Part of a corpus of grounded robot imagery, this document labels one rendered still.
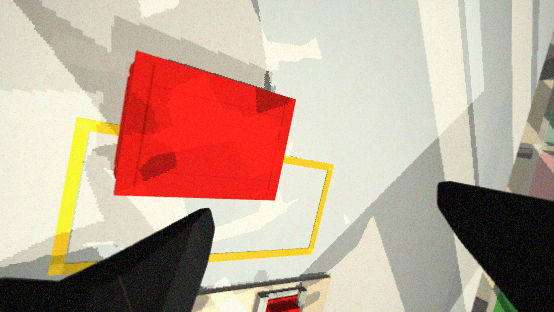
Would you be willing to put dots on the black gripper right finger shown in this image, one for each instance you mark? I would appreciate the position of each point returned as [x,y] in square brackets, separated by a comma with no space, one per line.
[511,237]

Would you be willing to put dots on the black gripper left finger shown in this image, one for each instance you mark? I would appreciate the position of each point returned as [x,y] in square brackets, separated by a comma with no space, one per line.
[160,273]

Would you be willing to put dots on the yellow rectangular frame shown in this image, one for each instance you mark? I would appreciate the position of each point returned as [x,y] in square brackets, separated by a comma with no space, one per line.
[57,264]

